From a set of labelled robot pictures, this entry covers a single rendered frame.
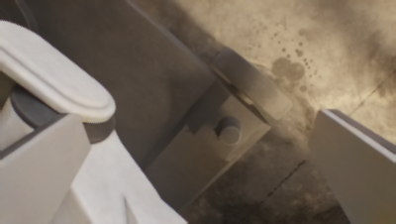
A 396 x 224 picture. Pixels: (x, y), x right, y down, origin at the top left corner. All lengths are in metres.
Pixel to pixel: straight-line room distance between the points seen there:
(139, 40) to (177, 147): 0.22
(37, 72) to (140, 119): 0.20
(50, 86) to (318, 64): 0.59
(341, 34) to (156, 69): 0.47
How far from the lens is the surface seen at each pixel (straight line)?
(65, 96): 0.31
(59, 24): 0.49
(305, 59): 0.62
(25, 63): 0.34
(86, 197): 0.28
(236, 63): 0.39
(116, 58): 0.44
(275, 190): 0.75
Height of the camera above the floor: 0.57
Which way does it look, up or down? 72 degrees down
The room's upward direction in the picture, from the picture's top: 168 degrees counter-clockwise
